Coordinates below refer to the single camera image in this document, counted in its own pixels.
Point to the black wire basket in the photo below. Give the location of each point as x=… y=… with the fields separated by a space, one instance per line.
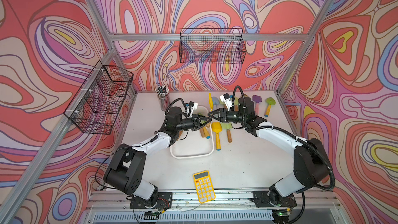
x=212 y=45
x=104 y=92

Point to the green wooden handle shovel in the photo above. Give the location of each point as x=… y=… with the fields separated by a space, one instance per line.
x=202 y=133
x=227 y=127

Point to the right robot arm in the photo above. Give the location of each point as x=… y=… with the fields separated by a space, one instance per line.
x=311 y=166

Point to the yellow calculator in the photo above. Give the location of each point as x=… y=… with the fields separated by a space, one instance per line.
x=204 y=187

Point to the white storage box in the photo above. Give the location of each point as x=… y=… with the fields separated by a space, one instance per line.
x=192 y=145

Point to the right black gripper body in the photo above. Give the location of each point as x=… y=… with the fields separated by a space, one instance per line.
x=235 y=116

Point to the light blue shovel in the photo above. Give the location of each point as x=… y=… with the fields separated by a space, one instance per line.
x=216 y=103

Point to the green shovel yellow handle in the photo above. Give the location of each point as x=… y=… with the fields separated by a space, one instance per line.
x=270 y=102
x=206 y=133

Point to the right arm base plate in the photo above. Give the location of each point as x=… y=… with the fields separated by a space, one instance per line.
x=267 y=198

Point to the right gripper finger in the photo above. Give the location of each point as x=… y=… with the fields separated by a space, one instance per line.
x=217 y=117
x=218 y=111

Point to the pencil cup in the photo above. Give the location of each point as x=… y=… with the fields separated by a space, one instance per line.
x=163 y=95

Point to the purple shovel pink handle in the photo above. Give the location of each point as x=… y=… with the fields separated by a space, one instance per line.
x=257 y=100

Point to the left black wire basket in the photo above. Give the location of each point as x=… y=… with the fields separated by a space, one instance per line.
x=104 y=92

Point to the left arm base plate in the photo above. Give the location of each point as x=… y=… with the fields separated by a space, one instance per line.
x=159 y=200

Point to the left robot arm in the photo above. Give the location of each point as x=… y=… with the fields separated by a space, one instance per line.
x=126 y=168

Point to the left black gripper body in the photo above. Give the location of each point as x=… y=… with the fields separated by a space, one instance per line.
x=186 y=125

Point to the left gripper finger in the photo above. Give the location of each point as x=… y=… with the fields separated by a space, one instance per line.
x=201 y=118
x=200 y=124

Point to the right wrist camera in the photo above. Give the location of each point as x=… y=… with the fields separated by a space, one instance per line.
x=227 y=101

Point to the back black wire basket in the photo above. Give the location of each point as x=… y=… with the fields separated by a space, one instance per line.
x=212 y=45

